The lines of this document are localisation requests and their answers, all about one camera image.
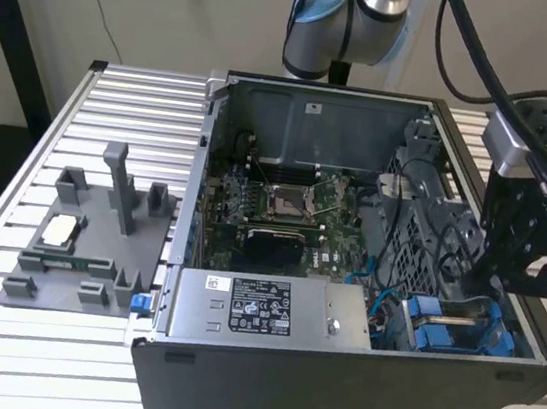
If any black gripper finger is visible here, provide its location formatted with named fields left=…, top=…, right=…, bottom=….
left=466, top=190, right=545, bottom=296
left=498, top=244, right=547, bottom=303

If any black disk wire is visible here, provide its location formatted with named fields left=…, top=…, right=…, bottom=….
left=432, top=219, right=482, bottom=290

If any hard disk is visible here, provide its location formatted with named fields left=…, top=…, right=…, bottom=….
left=398, top=290, right=523, bottom=362

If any disk bay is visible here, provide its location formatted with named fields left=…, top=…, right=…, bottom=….
left=395, top=284, right=527, bottom=363

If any RAM slot row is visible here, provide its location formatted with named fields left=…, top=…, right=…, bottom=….
left=242, top=152, right=324, bottom=188

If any grey metal drive cage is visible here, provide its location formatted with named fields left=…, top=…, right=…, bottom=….
left=346, top=110, right=511, bottom=307

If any green motherboard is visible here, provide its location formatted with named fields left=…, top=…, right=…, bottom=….
left=193, top=153, right=379, bottom=288

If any metal socket cover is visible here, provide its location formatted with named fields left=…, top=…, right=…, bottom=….
left=302, top=177, right=351, bottom=220

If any CPU socket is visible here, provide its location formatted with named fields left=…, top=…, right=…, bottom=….
left=262, top=182, right=311, bottom=221

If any black graphics card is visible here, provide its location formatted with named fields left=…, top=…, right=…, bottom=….
left=239, top=223, right=310, bottom=273

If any black open PC case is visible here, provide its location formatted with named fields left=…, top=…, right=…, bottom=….
left=123, top=60, right=547, bottom=409

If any silver power supply unit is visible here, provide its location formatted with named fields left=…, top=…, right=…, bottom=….
left=165, top=259, right=379, bottom=364

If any blue case latch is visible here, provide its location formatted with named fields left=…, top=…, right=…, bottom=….
left=128, top=291, right=153, bottom=319

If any grey parts rack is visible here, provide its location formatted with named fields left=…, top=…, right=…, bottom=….
left=0, top=129, right=186, bottom=327

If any green RAM stick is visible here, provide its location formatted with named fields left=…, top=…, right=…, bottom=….
left=39, top=254, right=113, bottom=279

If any silver CPU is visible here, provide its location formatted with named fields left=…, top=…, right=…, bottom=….
left=39, top=212, right=87, bottom=254

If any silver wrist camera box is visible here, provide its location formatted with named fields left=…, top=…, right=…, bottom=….
left=476, top=108, right=547, bottom=185

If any long black wire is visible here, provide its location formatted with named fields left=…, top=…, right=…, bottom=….
left=372, top=153, right=445, bottom=297

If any blue disk wire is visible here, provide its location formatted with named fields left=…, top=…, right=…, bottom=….
left=337, top=263, right=408, bottom=336

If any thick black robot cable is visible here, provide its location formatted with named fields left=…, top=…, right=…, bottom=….
left=415, top=0, right=547, bottom=209

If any thin black wall cable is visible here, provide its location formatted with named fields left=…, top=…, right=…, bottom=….
left=56, top=0, right=131, bottom=65

